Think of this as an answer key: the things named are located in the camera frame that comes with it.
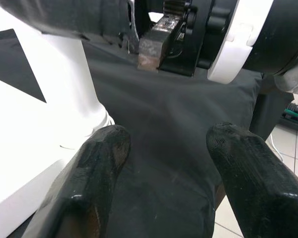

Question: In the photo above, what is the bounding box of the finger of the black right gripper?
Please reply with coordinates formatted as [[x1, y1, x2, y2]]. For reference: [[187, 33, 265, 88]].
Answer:
[[0, 0, 133, 42]]

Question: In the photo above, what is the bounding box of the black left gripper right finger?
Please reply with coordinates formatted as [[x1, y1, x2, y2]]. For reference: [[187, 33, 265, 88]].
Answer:
[[205, 121, 298, 238]]

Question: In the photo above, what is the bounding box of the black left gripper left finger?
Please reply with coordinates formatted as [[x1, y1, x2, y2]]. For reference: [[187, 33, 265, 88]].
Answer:
[[22, 124, 132, 238]]

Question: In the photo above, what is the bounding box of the white plastic table top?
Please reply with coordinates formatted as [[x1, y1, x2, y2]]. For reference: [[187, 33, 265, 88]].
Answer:
[[0, 24, 116, 231]]

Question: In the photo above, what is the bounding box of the black metal storage cart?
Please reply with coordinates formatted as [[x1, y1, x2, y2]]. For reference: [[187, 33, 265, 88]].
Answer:
[[279, 101, 298, 142]]

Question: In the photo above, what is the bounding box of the black table cloth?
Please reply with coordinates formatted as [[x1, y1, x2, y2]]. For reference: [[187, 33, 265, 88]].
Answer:
[[0, 28, 296, 238]]

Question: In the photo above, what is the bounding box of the white power cable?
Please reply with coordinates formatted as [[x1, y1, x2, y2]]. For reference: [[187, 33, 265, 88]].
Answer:
[[270, 133, 285, 162]]

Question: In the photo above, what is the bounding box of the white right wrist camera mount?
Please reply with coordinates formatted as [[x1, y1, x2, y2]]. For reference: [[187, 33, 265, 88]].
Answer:
[[207, 0, 274, 84]]

